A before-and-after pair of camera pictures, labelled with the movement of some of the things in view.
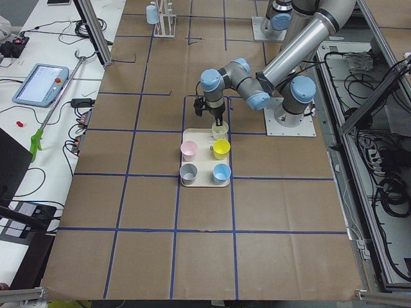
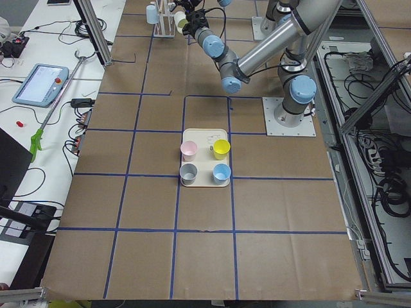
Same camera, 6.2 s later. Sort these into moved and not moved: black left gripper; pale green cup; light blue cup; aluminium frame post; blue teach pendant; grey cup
Moved: black left gripper; pale green cup
Not moved: grey cup; blue teach pendant; light blue cup; aluminium frame post
